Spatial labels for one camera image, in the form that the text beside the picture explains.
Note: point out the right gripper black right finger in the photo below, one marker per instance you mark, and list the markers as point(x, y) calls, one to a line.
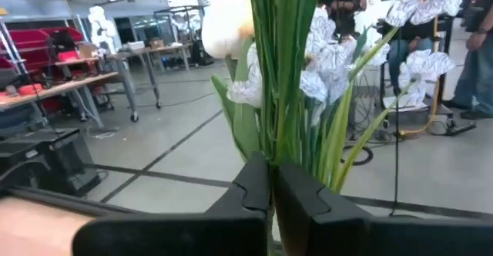
point(385, 238)

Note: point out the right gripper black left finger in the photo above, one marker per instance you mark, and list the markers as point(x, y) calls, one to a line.
point(173, 236)

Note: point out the white-blue blossom flower bunch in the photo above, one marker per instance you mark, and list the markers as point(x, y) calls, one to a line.
point(285, 94)
point(427, 1)

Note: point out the black equipment case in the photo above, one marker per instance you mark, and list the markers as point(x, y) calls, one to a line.
point(58, 163)

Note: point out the wooden-topped wheeled table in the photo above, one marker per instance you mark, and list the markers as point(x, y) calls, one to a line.
point(77, 84)

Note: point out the long wheeled work table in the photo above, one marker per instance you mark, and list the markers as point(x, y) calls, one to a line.
point(161, 49)

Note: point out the person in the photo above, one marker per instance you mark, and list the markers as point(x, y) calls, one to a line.
point(477, 71)
point(343, 5)
point(412, 51)

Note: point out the white box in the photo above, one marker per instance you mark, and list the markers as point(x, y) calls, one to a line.
point(135, 45)

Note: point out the white humanoid robot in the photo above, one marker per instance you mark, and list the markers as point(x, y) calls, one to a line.
point(101, 28)

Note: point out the red storage bin shelf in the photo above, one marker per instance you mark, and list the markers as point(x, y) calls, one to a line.
point(27, 40)

